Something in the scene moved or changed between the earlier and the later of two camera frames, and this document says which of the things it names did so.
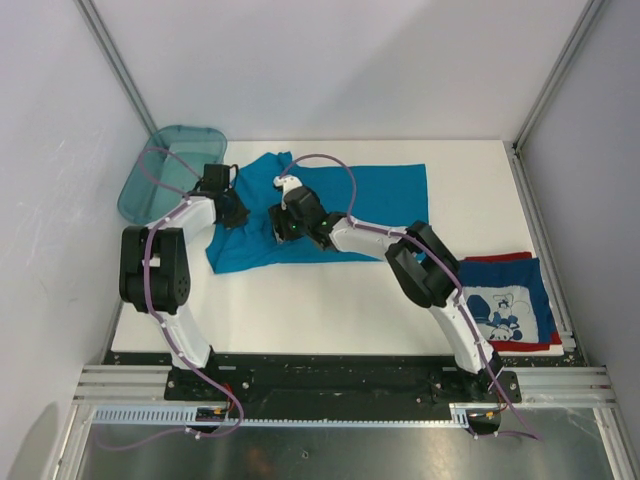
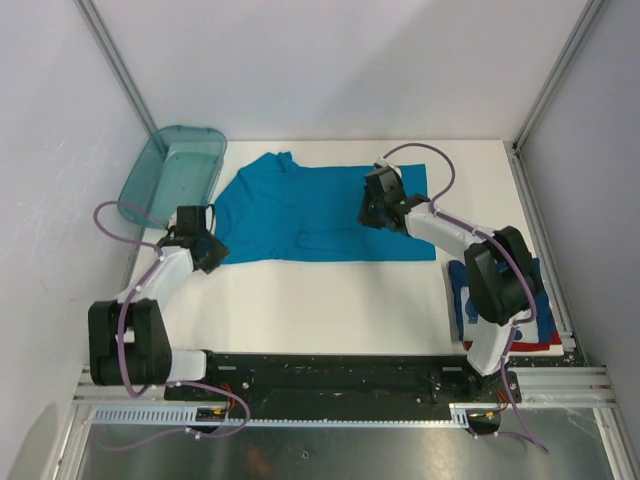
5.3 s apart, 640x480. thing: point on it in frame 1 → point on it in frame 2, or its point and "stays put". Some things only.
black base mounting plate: [338, 380] stays put
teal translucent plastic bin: [170, 164] stays put
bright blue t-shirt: [381, 195] stays put
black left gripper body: [236, 213] → [215, 252]
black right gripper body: [286, 225] → [371, 213]
